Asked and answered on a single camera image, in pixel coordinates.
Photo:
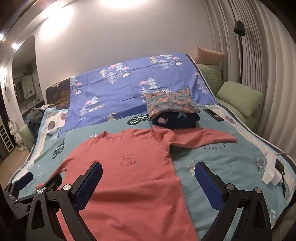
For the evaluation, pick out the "large green pillow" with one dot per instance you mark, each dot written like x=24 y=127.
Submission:
x=240 y=98

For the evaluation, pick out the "folded floral cloth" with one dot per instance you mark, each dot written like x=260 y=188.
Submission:
x=171 y=104

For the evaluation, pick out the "blue tree-print sheet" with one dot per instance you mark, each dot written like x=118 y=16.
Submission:
x=129 y=88

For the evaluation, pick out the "small green cushion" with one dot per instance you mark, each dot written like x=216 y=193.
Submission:
x=26 y=138

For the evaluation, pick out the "folded navy cloth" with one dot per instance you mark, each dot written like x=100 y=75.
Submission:
x=175 y=122

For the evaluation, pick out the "pile of clothes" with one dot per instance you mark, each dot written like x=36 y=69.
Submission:
x=34 y=118

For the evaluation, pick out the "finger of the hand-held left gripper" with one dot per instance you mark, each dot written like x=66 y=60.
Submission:
x=27 y=178
x=53 y=180

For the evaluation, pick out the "white cabinet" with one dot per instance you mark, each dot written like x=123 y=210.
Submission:
x=26 y=85

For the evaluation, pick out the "black floor lamp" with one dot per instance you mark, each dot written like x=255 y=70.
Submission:
x=240 y=46

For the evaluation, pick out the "white ladder shelf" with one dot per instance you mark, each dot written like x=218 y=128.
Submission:
x=5 y=139

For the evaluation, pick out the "white power adapter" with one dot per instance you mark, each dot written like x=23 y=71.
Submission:
x=270 y=172

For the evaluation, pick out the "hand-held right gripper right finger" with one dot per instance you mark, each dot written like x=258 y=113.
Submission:
x=205 y=185

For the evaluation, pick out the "teal printed blanket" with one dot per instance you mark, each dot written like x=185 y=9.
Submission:
x=219 y=153

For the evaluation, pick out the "pink long-sleeve shirt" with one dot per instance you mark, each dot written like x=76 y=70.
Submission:
x=129 y=185

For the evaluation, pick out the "black smartphone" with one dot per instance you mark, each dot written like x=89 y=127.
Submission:
x=214 y=114

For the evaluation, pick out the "white curtain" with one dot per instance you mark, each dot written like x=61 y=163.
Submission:
x=259 y=58

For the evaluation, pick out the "peach pillow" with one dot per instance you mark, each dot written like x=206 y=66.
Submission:
x=209 y=56

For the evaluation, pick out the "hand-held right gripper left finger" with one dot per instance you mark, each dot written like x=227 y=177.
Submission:
x=89 y=185

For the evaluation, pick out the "white printed quilt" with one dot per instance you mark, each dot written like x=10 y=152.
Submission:
x=54 y=122

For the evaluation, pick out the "black plug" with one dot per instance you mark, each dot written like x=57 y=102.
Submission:
x=280 y=169

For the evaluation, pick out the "white cat figurine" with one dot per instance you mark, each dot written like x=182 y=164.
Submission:
x=16 y=136

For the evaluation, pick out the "dark patterned cloth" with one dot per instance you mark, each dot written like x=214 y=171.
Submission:
x=57 y=92

